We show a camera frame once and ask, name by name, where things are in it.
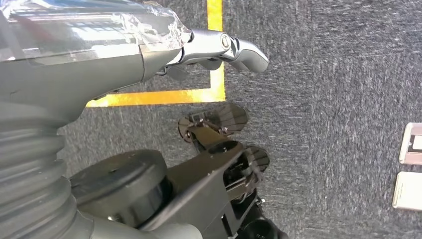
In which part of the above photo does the yellow floor tape square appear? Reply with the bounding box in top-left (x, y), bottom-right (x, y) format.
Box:
top-left (86, 0), bottom-right (227, 108)

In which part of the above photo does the silver floor socket plate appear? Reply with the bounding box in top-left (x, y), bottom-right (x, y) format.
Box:
top-left (391, 171), bottom-right (422, 212)
top-left (398, 122), bottom-right (422, 166)

